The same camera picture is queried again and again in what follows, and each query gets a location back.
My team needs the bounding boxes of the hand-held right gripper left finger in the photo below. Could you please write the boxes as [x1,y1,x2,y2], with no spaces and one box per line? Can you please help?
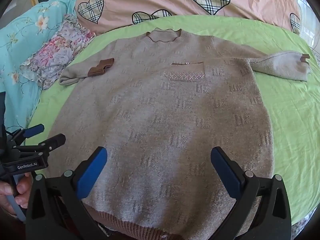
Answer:
[26,146,108,240]

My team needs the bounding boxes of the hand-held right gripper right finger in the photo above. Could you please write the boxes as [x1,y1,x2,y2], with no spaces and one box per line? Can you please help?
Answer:
[210,147,292,240]

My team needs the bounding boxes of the beige knit sweater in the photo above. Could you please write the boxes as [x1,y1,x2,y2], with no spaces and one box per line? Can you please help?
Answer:
[46,28,311,238]

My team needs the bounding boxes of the floral mattress cover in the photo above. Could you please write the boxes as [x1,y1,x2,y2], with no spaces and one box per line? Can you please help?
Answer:
[292,209,317,233]

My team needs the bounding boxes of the floral ruffled pillow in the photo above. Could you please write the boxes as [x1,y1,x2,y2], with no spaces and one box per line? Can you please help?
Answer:
[19,14,96,90]

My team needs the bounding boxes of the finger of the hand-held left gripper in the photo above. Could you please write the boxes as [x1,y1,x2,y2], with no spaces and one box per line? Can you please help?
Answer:
[15,134,66,155]
[6,124,45,145]

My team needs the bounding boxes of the green bed sheet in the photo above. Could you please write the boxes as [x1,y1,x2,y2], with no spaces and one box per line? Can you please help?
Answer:
[24,15,320,225]

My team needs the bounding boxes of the turquoise floral blanket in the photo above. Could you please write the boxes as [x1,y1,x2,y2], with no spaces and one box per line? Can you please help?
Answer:
[0,0,83,133]

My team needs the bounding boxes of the person's left hand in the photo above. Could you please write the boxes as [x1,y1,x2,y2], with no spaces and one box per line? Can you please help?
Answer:
[0,172,34,217]

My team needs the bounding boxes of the white lace curtain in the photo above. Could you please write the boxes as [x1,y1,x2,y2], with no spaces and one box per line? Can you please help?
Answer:
[294,0,320,67]

